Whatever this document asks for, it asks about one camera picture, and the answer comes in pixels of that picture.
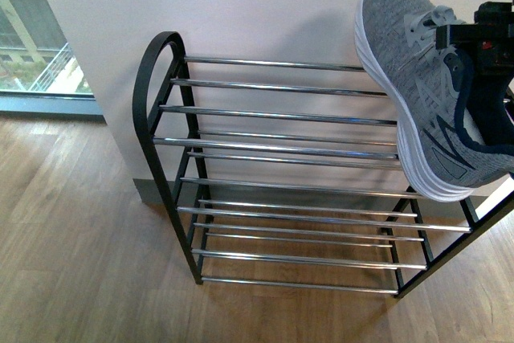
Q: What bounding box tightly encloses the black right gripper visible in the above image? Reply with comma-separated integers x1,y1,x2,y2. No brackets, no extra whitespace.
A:
436,2,513,146

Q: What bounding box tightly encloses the grey sneaker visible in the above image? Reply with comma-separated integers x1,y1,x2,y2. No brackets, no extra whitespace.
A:
354,0,513,202

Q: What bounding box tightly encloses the black metal shoe rack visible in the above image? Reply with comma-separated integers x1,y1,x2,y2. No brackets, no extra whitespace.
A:
132,31,513,298

